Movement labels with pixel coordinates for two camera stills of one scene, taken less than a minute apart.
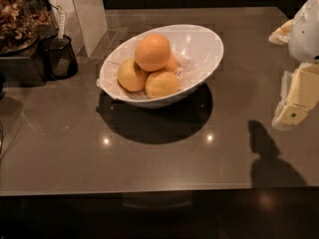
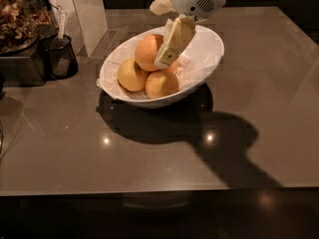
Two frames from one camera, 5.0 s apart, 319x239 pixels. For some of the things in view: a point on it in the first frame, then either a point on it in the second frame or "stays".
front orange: (161, 84) stays
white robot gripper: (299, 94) to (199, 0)
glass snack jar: (22, 12) stays
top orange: (152, 52) stays
